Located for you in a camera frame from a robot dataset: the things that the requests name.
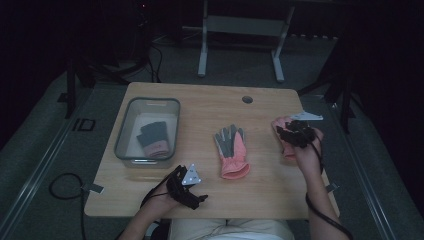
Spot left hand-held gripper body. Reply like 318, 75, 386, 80
165, 163, 203, 208

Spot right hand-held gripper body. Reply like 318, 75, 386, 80
287, 111, 324, 150

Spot pink padded ski glove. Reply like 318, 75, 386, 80
271, 115, 298, 162
213, 123, 251, 180

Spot clear plastic bin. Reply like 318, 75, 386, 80
114, 96, 181, 169

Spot person's left hand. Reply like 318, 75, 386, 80
143, 182, 183, 214

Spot person's right hand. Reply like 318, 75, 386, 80
293, 128, 325, 178

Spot person's beige pants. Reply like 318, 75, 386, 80
168, 218, 296, 240

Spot black tripod stand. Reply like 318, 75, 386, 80
297, 29, 359, 135
56, 13, 153, 119

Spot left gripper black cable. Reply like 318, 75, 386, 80
140, 168, 181, 208

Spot white metal desk frame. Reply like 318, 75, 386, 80
196, 0, 297, 84

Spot black floor cable loop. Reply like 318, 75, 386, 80
48, 172, 88, 240

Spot black background cables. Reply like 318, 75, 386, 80
146, 41, 165, 84

